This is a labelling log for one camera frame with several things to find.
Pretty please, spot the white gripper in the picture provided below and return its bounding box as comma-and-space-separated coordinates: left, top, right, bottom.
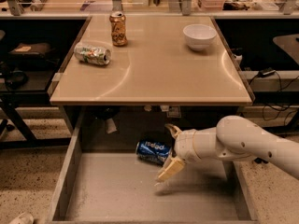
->
156, 123, 198, 183

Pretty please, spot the blue pepsi can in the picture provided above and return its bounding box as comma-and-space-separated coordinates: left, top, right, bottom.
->
135, 140, 171, 165

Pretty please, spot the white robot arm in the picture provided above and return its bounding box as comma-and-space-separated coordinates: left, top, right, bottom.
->
156, 116, 299, 182

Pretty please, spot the open grey top drawer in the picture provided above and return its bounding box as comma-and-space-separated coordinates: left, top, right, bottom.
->
47, 106, 260, 224

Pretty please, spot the green silver lying can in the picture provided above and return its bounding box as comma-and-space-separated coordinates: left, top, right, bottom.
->
74, 43, 111, 65

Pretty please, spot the gold upright soda can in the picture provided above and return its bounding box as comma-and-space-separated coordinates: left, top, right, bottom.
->
109, 11, 127, 47

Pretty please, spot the white paper tag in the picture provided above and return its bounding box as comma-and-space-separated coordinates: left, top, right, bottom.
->
105, 119, 117, 133

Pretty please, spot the white ceramic bowl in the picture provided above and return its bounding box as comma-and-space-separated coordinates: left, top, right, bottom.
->
183, 24, 217, 51

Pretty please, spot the black power adapter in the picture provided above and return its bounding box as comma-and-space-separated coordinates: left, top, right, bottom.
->
258, 67, 276, 77

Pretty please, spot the black bag on shelf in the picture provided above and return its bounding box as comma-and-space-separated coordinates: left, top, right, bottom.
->
7, 42, 60, 71

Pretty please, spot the white shoe tip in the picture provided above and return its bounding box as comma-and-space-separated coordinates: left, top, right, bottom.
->
9, 213, 34, 224

